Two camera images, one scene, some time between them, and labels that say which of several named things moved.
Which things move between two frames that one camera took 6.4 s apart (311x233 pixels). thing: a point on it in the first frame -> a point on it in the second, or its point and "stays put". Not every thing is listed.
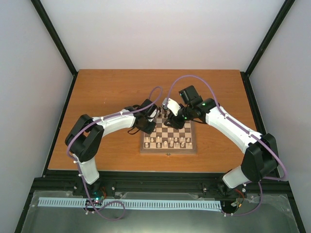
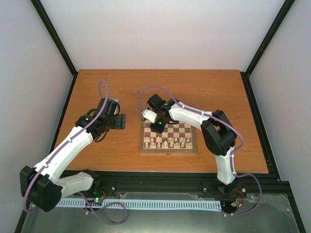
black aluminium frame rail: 112,182 stays put
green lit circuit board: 98,200 stays put
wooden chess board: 166,140 stays put
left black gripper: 150,130 -> 120,124
